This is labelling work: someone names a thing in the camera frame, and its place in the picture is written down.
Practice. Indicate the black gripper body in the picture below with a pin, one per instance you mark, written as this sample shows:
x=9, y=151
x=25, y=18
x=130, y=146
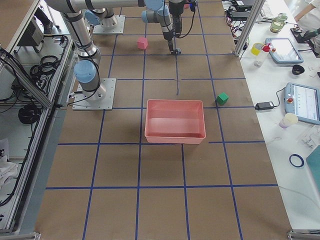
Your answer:
x=175, y=6

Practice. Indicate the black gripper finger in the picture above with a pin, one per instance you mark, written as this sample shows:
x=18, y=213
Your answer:
x=170, y=45

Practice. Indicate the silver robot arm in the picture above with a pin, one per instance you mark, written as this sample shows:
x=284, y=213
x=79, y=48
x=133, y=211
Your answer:
x=86, y=70
x=157, y=12

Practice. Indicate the pink plastic bin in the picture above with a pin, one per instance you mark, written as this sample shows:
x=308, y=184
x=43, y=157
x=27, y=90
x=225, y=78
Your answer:
x=171, y=121

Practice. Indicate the yellow tape roll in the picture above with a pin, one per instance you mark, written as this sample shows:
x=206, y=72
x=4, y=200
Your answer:
x=256, y=48

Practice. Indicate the clear plastic bottle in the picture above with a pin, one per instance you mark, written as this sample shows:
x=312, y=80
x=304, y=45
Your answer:
x=264, y=52

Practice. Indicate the green glass bottle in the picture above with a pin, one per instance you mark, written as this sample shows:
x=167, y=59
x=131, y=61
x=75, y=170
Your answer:
x=278, y=23

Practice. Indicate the far teach pendant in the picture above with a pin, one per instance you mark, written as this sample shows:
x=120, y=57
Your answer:
x=285, y=52

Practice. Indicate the teach pendant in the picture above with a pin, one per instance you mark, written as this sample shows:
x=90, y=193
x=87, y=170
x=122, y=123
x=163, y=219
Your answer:
x=303, y=101
x=285, y=52

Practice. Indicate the black power adapter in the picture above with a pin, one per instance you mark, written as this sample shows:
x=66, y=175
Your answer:
x=261, y=106

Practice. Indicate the black bowl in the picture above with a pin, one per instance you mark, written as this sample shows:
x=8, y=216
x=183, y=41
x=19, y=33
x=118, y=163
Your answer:
x=297, y=69

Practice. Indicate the near teach pendant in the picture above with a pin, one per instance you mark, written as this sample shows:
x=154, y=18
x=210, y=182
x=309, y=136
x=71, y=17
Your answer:
x=303, y=101

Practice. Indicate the blue tape roll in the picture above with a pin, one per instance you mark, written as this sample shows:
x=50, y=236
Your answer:
x=296, y=160

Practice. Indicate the teal notebook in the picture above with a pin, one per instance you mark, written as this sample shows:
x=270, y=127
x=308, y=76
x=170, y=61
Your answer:
x=313, y=162

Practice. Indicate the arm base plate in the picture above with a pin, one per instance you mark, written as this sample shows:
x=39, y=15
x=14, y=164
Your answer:
x=102, y=99
x=110, y=26

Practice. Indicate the aluminium frame post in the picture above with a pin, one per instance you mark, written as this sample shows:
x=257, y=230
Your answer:
x=255, y=11

